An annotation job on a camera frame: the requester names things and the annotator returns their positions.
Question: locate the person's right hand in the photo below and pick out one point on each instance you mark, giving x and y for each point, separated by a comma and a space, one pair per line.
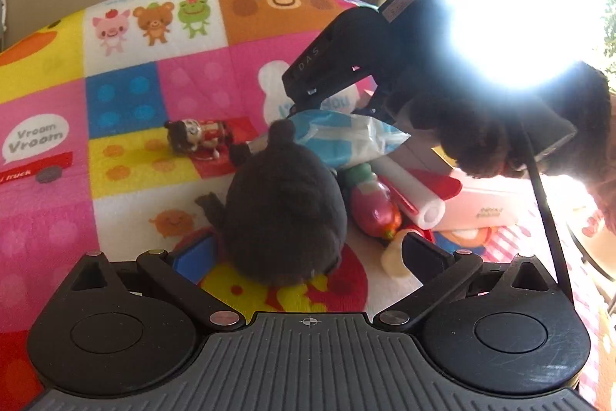
462, 127

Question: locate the blue white wipes packet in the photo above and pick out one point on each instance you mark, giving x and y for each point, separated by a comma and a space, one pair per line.
337, 136

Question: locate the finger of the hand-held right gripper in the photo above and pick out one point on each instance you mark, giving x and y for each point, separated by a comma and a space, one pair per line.
313, 69

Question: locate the colourful printed play mat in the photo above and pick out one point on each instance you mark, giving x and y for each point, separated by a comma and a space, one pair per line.
144, 103

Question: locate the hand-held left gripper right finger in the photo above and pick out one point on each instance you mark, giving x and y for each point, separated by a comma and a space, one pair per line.
423, 257

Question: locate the black plush toy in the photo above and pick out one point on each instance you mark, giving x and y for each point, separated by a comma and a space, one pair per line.
284, 209

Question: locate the small cream cup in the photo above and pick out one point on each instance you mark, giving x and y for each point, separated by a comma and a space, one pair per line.
397, 259

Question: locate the pink cardboard box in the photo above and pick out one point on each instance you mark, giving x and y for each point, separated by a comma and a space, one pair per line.
491, 204

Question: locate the person's right forearm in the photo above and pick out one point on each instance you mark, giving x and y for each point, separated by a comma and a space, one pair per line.
596, 127

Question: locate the pink green toy bottle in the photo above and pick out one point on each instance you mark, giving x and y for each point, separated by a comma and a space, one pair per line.
375, 206

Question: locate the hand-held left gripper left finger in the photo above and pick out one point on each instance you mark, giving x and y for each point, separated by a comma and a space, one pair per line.
192, 259

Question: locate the small doll red dress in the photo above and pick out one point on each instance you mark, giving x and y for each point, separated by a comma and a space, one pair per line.
192, 134

